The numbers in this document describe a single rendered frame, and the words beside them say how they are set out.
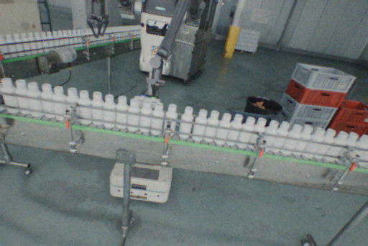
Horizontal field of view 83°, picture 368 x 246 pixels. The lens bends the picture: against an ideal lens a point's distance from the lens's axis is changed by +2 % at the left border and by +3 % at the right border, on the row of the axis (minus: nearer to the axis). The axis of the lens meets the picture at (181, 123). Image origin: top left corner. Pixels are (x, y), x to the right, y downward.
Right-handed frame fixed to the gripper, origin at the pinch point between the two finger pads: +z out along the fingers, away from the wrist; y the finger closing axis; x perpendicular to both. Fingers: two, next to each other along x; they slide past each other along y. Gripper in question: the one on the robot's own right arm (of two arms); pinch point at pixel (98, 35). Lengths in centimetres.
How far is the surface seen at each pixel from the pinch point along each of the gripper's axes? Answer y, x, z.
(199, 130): 19, 55, 33
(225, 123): 18, 67, 27
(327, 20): -1184, 794, -51
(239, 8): -744, 219, -26
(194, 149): 21, 55, 43
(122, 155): 21, 18, 53
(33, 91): 17.3, -24.8, 26.6
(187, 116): 17, 48, 26
